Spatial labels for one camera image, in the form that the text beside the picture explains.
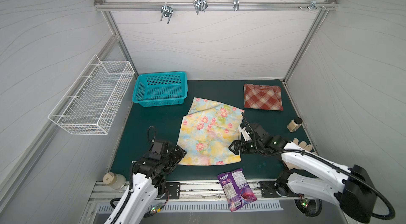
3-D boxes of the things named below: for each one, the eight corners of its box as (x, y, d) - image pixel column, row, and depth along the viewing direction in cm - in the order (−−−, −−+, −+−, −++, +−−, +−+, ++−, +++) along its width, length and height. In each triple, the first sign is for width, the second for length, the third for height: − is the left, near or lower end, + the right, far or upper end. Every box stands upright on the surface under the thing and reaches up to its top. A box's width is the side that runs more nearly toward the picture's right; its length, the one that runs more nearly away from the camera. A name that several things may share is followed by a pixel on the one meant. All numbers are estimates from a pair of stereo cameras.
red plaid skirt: (244, 107, 106) (245, 105, 104) (243, 85, 119) (243, 83, 116) (284, 111, 104) (285, 108, 102) (278, 88, 117) (280, 86, 115)
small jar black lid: (288, 131, 95) (294, 125, 88) (286, 124, 98) (291, 117, 91) (297, 131, 95) (304, 125, 88) (295, 124, 98) (301, 117, 91)
